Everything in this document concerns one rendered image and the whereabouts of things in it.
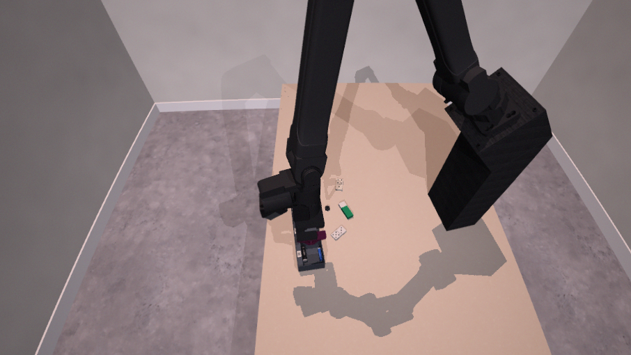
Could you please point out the black rack of bins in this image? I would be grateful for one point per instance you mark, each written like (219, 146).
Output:
(313, 260)

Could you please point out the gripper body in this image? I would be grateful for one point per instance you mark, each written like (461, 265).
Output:
(316, 220)

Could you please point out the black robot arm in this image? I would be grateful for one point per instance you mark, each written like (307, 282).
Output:
(325, 32)

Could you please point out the green and white eraser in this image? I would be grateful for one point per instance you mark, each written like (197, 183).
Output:
(344, 208)

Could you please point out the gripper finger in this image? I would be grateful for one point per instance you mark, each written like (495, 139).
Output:
(321, 236)

